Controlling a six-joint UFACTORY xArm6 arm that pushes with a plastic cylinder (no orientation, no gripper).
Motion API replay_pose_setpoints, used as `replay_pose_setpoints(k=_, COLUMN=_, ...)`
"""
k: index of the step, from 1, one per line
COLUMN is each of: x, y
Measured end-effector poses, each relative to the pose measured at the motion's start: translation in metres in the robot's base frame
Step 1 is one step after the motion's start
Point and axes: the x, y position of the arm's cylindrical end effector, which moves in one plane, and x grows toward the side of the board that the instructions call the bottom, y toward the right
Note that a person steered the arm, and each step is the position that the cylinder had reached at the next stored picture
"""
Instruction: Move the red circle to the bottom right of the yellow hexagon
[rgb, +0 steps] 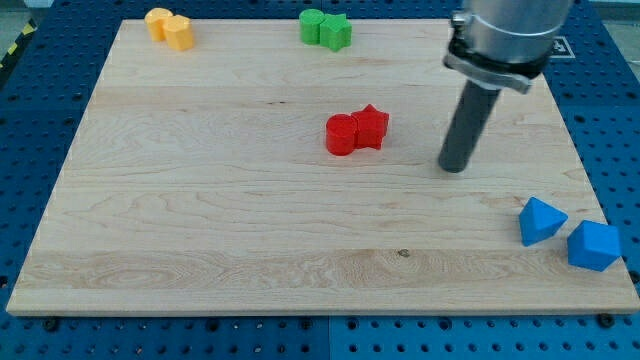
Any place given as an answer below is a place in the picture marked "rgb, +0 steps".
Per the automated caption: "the blue cube block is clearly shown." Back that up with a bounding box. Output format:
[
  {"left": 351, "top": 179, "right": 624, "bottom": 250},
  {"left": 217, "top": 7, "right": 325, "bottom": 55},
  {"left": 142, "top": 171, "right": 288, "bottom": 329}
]
[{"left": 567, "top": 220, "right": 622, "bottom": 272}]

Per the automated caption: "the yellow cylinder block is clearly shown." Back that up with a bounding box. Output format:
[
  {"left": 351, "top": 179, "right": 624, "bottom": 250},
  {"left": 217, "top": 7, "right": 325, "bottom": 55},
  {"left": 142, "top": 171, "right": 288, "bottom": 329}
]
[{"left": 144, "top": 7, "right": 173, "bottom": 42}]

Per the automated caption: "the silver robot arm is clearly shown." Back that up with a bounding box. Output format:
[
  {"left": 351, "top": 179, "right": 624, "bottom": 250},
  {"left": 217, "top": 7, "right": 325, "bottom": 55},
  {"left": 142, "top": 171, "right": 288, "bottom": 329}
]
[{"left": 443, "top": 0, "right": 573, "bottom": 94}]

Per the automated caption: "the yellow hexagon block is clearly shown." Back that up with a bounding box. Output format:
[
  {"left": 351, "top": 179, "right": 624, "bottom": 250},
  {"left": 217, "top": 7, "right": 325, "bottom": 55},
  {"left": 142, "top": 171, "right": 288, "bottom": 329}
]
[{"left": 163, "top": 15, "right": 195, "bottom": 51}]

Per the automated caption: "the red star block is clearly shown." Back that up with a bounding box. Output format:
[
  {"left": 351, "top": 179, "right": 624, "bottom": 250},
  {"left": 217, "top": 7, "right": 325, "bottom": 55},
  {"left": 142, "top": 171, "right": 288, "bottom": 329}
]
[{"left": 351, "top": 104, "right": 390, "bottom": 150}]

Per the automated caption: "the blue triangle block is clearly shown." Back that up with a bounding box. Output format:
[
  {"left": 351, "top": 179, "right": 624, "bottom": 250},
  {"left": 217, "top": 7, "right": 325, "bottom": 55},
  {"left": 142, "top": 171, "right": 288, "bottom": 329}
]
[{"left": 519, "top": 197, "right": 569, "bottom": 247}]

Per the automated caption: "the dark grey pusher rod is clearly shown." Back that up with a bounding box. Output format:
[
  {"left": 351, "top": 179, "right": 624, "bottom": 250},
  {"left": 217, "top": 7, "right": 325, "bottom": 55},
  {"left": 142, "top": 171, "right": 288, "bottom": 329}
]
[{"left": 438, "top": 80, "right": 500, "bottom": 173}]

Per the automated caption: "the green star block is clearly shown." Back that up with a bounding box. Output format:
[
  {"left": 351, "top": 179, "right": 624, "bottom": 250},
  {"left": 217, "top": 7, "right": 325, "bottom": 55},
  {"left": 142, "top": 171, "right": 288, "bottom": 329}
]
[{"left": 319, "top": 14, "right": 352, "bottom": 52}]

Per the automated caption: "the light wooden board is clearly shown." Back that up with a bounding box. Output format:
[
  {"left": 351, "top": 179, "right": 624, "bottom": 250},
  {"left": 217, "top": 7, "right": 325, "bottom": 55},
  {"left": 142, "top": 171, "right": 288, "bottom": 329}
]
[{"left": 7, "top": 20, "right": 639, "bottom": 317}]

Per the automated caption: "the red cylinder block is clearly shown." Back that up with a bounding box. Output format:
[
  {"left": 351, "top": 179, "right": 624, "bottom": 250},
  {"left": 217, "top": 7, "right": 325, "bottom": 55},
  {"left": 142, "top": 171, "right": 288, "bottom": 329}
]
[{"left": 325, "top": 114, "right": 357, "bottom": 156}]

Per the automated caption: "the green cylinder block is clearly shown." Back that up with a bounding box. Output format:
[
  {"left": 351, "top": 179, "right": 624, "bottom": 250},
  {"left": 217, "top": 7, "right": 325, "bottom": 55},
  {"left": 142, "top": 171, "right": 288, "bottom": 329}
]
[{"left": 299, "top": 9, "right": 325, "bottom": 45}]

